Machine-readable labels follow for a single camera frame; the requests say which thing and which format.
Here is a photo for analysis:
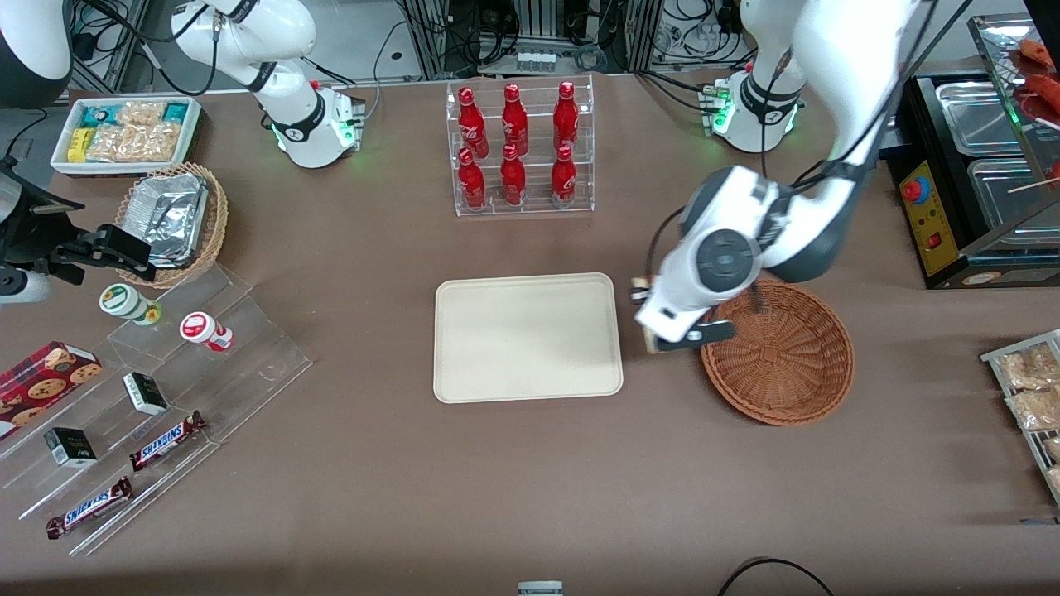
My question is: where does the clear acrylic bottle rack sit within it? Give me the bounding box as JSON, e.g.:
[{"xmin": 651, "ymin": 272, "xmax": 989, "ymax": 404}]
[{"xmin": 446, "ymin": 74, "xmax": 595, "ymax": 218}]

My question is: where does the metal equipment rack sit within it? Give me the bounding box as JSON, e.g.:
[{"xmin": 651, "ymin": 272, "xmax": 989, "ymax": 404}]
[{"xmin": 397, "ymin": 0, "xmax": 663, "ymax": 79}]

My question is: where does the clear acrylic stepped display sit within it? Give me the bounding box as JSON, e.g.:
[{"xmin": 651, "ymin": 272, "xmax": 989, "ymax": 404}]
[{"xmin": 0, "ymin": 263, "xmax": 314, "ymax": 557}]

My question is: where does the green capped yogurt bottle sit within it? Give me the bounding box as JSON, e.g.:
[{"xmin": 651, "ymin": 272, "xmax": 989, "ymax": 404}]
[{"xmin": 99, "ymin": 283, "xmax": 163, "ymax": 326}]

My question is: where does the small black carton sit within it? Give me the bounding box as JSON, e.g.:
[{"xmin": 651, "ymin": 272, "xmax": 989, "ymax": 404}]
[
  {"xmin": 43, "ymin": 426, "xmax": 99, "ymax": 469},
  {"xmin": 122, "ymin": 372, "xmax": 170, "ymax": 416}
]

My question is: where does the cream plastic tray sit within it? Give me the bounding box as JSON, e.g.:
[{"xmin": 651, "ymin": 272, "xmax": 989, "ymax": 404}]
[{"xmin": 433, "ymin": 272, "xmax": 624, "ymax": 405}]

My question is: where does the small light wicker basket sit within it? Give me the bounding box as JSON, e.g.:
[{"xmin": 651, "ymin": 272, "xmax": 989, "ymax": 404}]
[{"xmin": 114, "ymin": 162, "xmax": 229, "ymax": 290}]

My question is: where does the black food warmer machine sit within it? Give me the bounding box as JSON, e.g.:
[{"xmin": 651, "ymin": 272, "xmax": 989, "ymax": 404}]
[{"xmin": 886, "ymin": 12, "xmax": 1060, "ymax": 291}]

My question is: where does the black looped cable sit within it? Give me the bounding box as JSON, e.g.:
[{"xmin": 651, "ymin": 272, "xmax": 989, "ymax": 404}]
[{"xmin": 716, "ymin": 556, "xmax": 835, "ymax": 596}]

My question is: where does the red cookie box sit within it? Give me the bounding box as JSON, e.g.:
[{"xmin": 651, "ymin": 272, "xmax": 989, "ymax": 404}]
[{"xmin": 0, "ymin": 340, "xmax": 104, "ymax": 441}]

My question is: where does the snickers chocolate bar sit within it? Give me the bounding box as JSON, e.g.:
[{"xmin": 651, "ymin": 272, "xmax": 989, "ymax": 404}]
[
  {"xmin": 129, "ymin": 411, "xmax": 209, "ymax": 473},
  {"xmin": 45, "ymin": 477, "xmax": 136, "ymax": 541}
]

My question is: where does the white snack box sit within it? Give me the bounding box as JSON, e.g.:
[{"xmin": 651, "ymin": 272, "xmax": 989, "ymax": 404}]
[{"xmin": 51, "ymin": 95, "xmax": 202, "ymax": 179}]

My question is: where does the red cola bottle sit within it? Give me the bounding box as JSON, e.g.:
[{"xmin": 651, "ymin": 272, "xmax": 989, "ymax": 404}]
[
  {"xmin": 551, "ymin": 145, "xmax": 578, "ymax": 208},
  {"xmin": 499, "ymin": 143, "xmax": 528, "ymax": 207},
  {"xmin": 457, "ymin": 147, "xmax": 488, "ymax": 211},
  {"xmin": 501, "ymin": 83, "xmax": 529, "ymax": 156},
  {"xmin": 457, "ymin": 86, "xmax": 489, "ymax": 158},
  {"xmin": 552, "ymin": 80, "xmax": 580, "ymax": 151}
]

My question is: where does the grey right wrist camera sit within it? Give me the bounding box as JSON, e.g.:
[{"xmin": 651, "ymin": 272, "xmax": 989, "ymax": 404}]
[{"xmin": 0, "ymin": 269, "xmax": 52, "ymax": 305}]

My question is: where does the steel warmer pan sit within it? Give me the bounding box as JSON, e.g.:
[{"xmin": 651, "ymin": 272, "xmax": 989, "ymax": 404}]
[
  {"xmin": 967, "ymin": 157, "xmax": 1060, "ymax": 241},
  {"xmin": 936, "ymin": 80, "xmax": 1018, "ymax": 156}
]

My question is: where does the grey wire snack rack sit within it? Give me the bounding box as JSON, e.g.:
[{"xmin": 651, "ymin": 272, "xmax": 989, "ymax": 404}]
[{"xmin": 981, "ymin": 329, "xmax": 1060, "ymax": 507}]

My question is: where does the red capped yogurt bottle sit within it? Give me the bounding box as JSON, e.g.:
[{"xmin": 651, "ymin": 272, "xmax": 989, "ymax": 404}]
[{"xmin": 179, "ymin": 311, "xmax": 235, "ymax": 353}]

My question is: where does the stack of foil trays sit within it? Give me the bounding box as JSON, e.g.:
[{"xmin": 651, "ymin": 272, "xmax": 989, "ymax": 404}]
[{"xmin": 130, "ymin": 173, "xmax": 209, "ymax": 269}]

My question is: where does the clear rice cracker bag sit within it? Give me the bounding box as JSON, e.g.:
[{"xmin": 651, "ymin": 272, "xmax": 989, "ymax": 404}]
[
  {"xmin": 116, "ymin": 100, "xmax": 166, "ymax": 127},
  {"xmin": 87, "ymin": 123, "xmax": 181, "ymax": 163}
]

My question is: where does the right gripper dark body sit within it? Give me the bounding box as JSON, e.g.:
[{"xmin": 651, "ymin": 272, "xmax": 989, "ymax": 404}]
[{"xmin": 0, "ymin": 161, "xmax": 84, "ymax": 270}]

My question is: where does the round brown wicker basket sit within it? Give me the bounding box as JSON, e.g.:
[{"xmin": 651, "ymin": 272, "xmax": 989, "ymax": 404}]
[{"xmin": 700, "ymin": 279, "xmax": 855, "ymax": 427}]

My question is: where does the triangle sandwich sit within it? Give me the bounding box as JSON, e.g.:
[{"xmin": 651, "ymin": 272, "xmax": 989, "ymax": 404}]
[{"xmin": 629, "ymin": 276, "xmax": 663, "ymax": 355}]

